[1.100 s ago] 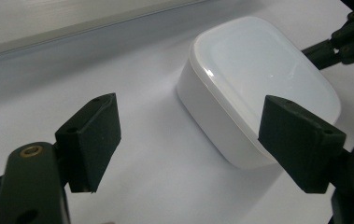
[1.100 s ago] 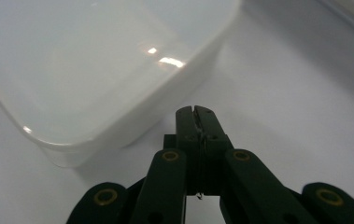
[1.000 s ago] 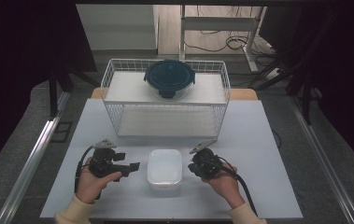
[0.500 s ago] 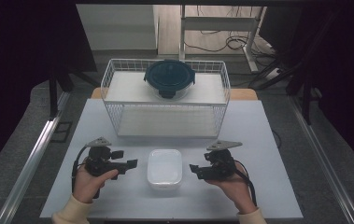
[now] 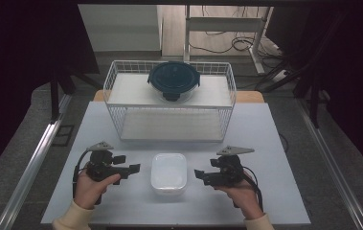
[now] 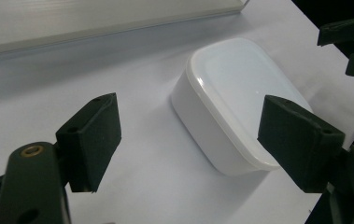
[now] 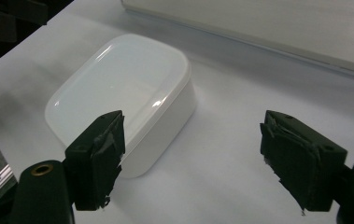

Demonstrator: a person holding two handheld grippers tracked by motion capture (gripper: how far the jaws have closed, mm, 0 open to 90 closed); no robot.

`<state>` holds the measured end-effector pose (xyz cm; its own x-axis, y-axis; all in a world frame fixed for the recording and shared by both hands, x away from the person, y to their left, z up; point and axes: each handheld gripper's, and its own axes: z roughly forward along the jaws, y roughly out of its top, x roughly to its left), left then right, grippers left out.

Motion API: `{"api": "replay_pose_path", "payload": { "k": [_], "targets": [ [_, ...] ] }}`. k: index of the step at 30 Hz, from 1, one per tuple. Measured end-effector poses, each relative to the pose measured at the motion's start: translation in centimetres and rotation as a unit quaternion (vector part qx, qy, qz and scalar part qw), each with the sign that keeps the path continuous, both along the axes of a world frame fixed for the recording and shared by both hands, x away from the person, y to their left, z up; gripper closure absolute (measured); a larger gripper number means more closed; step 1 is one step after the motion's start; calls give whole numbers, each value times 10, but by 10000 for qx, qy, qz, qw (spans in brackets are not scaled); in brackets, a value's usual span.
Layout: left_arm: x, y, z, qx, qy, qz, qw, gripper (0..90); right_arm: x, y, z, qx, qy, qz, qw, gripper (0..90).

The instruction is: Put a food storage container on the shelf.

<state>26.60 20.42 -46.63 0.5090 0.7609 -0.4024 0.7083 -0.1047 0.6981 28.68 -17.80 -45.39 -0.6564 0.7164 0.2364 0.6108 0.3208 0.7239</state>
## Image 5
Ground person's right hand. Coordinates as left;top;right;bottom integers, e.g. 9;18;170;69
214;171;265;221

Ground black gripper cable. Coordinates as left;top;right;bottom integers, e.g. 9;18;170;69
71;149;91;199
241;165;265;214

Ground white square dish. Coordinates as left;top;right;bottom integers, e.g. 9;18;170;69
150;152;189;196

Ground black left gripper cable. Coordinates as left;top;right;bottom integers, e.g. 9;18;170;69
71;149;91;199

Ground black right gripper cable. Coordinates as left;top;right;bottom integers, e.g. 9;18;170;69
241;165;265;214

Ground black floor cables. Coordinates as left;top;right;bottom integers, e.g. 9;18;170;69
188;5;284;61

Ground black square floor frame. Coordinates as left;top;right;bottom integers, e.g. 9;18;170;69
52;124;76;148

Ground white metal desk frame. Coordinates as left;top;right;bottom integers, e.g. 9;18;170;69
183;4;275;77

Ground white power strip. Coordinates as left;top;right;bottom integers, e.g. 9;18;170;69
271;69;291;83

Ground wooden table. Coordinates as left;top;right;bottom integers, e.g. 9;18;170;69
92;89;265;104

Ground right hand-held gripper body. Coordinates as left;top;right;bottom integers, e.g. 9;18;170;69
213;145;256;188

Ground round container with blue lid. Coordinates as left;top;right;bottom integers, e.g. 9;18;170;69
147;60;202;104

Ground person's left hand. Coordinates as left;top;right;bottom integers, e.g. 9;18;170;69
73;165;122;211

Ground aluminium rail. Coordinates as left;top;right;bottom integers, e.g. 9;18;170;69
296;95;363;230
0;93;74;230

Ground white wire shelf rack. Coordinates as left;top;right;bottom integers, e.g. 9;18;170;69
102;59;238;144

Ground white cabinet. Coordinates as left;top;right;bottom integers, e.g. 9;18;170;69
78;4;165;54

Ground thin black table cable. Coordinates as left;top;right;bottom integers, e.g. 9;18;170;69
279;131;290;155

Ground black metal stand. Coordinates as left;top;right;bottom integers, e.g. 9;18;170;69
49;62;104;125
255;12;346;129

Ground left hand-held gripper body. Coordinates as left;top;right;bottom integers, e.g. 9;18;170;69
85;141;122;183

